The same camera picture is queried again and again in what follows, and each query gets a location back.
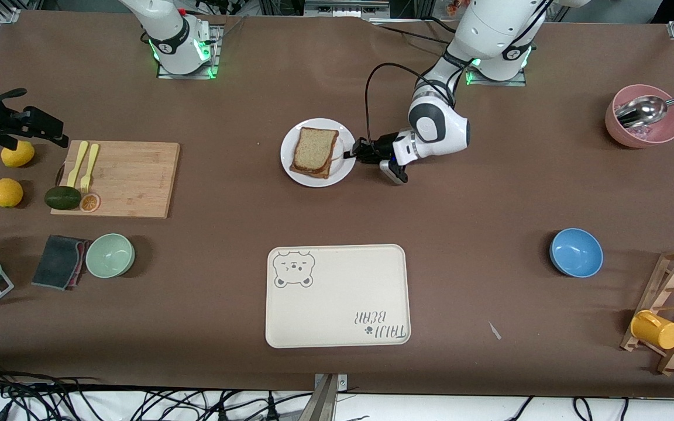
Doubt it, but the pink folded cloth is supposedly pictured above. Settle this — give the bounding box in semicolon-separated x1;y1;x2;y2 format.
68;240;91;290

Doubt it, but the tangled black cable bundle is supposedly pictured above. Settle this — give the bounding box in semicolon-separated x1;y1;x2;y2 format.
0;363;314;421

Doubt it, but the wooden cup drying rack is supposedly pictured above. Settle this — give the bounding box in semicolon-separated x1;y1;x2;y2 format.
619;247;674;376

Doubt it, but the bread slice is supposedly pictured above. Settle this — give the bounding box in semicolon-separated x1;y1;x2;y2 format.
293;127;340;173
289;143;333;180

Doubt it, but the cream tray with bear print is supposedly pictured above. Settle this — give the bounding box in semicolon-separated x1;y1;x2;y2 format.
265;244;412;349

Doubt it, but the grey metal mounting bracket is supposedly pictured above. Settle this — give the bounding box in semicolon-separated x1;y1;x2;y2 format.
297;373;349;421

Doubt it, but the pale yellow plastic knife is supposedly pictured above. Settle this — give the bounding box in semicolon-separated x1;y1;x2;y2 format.
67;140;89;189

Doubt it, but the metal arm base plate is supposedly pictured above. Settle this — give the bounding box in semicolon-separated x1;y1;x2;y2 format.
156;23;223;81
467;67;528;87

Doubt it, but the dark grey folded cloth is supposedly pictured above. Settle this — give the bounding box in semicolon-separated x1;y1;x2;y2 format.
32;234;89;291

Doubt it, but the pink ribbed bowl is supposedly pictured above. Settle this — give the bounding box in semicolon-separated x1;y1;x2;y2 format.
605;84;674;149

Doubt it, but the round white plate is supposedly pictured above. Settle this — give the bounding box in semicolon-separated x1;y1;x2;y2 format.
280;119;356;188

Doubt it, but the wooden cutting board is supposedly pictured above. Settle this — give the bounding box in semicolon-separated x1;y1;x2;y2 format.
50;142;181;220

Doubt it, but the yellow lemon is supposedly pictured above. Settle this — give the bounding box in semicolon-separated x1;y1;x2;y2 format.
0;178;25;208
1;140;36;168

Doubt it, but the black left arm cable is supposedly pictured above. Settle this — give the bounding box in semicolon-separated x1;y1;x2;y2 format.
364;63;450;158

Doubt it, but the dark green avocado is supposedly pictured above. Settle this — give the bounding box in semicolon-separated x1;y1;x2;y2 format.
44;185;82;211

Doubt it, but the blue bowl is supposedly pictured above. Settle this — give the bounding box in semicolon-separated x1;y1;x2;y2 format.
549;227;604;278

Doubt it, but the black cable on table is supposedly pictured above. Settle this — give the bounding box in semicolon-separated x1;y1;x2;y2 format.
369;16;453;46

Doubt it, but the pale green bowl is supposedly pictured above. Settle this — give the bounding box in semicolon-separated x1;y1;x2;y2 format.
85;233;136;279

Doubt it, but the large metal spoon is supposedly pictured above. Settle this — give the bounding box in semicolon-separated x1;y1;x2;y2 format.
615;89;674;129

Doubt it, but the pale yellow plastic fork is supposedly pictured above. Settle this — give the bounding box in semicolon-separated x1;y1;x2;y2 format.
80;143;100;195

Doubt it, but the yellow mug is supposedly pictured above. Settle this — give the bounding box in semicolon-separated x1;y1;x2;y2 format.
630;309;674;351

